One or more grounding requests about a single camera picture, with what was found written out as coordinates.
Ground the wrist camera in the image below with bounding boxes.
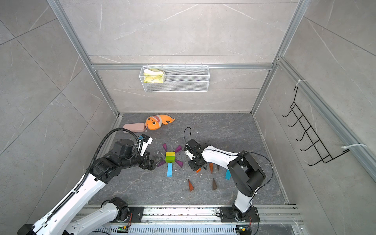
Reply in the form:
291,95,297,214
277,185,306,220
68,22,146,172
138,134,153,156
184,146,195,161

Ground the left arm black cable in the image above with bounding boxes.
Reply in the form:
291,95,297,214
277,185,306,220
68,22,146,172
43,128,140,224

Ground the reddish brown wedge block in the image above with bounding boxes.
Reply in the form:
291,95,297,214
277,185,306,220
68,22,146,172
188,180,194,192

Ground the light blue eraser block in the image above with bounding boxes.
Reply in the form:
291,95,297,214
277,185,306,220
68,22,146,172
166,163,173,178

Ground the black wire hook rack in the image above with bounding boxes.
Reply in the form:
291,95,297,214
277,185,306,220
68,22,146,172
282,87,349,166

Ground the small teal block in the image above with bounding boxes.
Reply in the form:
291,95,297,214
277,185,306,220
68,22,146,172
225,170,231,180

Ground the pink rectangular case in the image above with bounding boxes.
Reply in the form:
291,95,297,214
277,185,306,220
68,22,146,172
122,122,146,133

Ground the dark brown wedge block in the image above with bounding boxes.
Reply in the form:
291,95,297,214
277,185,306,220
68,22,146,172
212,178,217,191

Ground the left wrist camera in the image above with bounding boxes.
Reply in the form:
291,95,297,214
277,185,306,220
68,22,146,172
138,134,153,156

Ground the yellow rectangular block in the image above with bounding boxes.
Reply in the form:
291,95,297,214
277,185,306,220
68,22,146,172
165,152,175,157

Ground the yellow white cloth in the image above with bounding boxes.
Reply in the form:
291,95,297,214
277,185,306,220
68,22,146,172
143,69,165,83

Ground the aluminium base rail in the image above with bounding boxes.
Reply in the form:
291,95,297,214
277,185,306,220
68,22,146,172
66,205,308,235

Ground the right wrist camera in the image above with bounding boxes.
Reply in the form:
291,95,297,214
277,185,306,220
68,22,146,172
184,146,195,161

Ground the orange fish plush toy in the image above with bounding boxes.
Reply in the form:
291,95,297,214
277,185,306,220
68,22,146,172
145,115,175,130

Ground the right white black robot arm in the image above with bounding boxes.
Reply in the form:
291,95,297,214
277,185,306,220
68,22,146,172
184,139,274,223

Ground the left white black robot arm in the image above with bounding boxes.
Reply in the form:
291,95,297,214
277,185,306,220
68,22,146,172
17,135,155,235

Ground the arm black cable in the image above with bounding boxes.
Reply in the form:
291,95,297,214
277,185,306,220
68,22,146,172
43,128,140,224
183,127,274,203

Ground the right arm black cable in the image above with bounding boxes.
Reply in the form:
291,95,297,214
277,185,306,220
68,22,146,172
183,127,274,203

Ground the white wire wall basket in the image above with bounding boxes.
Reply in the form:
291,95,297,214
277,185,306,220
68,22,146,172
139,65,210,93

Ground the green rectangular block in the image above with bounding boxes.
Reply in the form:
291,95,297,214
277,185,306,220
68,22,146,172
165,156,175,163

